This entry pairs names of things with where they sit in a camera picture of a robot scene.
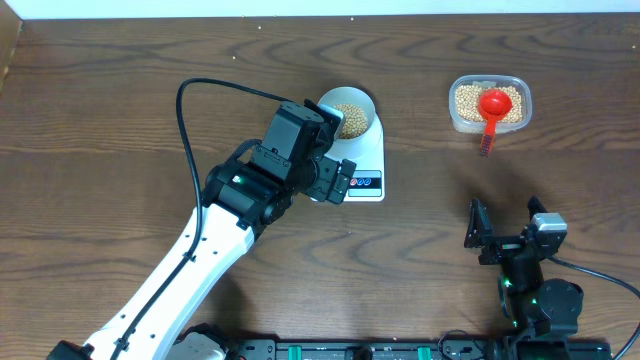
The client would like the red plastic measuring scoop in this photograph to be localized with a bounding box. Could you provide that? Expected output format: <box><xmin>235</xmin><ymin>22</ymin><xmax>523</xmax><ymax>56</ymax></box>
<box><xmin>477</xmin><ymin>89</ymin><xmax>513</xmax><ymax>157</ymax></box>

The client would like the white plastic bowl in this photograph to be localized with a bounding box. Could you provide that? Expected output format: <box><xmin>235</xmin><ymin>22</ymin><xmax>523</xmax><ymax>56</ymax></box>
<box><xmin>319</xmin><ymin>87</ymin><xmax>375</xmax><ymax>159</ymax></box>

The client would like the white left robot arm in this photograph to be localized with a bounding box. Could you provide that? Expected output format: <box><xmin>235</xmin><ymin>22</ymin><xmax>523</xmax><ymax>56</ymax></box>
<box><xmin>48</xmin><ymin>100</ymin><xmax>356</xmax><ymax>359</ymax></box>

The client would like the clear plastic soybean container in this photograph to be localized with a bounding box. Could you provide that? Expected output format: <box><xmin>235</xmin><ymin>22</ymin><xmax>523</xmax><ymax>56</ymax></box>
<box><xmin>449</xmin><ymin>74</ymin><xmax>533</xmax><ymax>134</ymax></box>

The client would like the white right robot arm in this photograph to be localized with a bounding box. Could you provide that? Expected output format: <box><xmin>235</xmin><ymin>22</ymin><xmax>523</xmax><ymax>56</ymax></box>
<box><xmin>464</xmin><ymin>196</ymin><xmax>584</xmax><ymax>359</ymax></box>

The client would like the white digital kitchen scale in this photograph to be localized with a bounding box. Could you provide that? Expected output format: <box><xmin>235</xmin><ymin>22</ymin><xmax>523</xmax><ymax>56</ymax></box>
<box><xmin>326</xmin><ymin>114</ymin><xmax>385</xmax><ymax>202</ymax></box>

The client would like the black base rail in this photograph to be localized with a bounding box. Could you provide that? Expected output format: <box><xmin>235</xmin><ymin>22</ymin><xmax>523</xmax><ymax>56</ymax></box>
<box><xmin>169</xmin><ymin>323</ymin><xmax>614</xmax><ymax>360</ymax></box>

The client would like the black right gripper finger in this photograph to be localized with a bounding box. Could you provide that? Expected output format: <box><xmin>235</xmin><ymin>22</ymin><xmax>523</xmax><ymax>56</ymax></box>
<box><xmin>527</xmin><ymin>196</ymin><xmax>547</xmax><ymax>216</ymax></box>
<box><xmin>464</xmin><ymin>198</ymin><xmax>493</xmax><ymax>248</ymax></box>

